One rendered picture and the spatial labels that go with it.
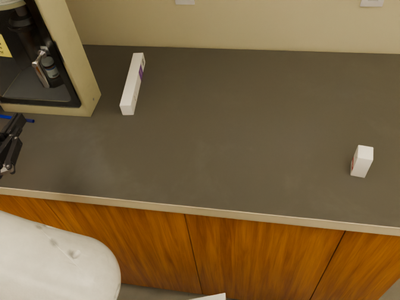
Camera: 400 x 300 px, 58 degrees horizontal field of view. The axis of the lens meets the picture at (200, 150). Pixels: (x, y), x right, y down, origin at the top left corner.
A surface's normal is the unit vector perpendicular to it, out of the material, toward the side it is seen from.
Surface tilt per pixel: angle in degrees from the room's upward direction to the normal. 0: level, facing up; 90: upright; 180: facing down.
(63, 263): 43
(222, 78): 0
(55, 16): 90
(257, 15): 90
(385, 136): 0
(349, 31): 90
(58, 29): 90
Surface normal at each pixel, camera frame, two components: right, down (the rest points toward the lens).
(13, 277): 0.48, 0.07
